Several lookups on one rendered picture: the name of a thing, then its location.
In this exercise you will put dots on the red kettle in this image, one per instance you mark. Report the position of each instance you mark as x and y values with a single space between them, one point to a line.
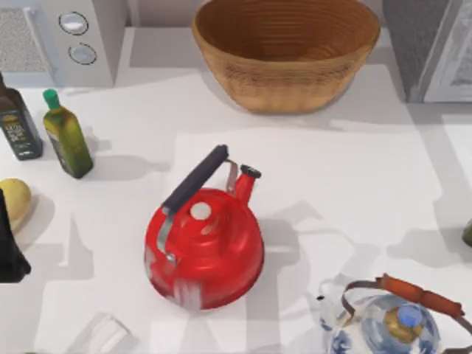
206 254

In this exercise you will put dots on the woven brown basket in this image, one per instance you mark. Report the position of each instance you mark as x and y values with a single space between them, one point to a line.
285 66

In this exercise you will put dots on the green oil bottle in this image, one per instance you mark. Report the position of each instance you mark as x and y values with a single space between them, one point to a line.
68 140

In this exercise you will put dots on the round microwave knob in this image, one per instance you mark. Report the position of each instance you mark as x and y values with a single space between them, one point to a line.
73 23
82 54

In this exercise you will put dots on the clear glass cup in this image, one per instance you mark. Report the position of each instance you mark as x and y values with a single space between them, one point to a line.
99 333

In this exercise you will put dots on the white and blue teapot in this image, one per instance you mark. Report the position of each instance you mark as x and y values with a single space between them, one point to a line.
391 324

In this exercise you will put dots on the yellow fruit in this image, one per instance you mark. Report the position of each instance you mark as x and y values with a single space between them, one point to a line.
17 201

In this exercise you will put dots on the pale microwave oven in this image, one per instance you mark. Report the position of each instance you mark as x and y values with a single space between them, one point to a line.
59 40

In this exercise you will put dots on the dark oil bottle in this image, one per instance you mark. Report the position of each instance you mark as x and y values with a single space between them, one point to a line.
18 125

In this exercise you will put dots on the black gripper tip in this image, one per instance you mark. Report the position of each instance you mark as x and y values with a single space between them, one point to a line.
9 250

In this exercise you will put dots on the green fruit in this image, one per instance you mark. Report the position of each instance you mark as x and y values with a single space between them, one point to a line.
468 233

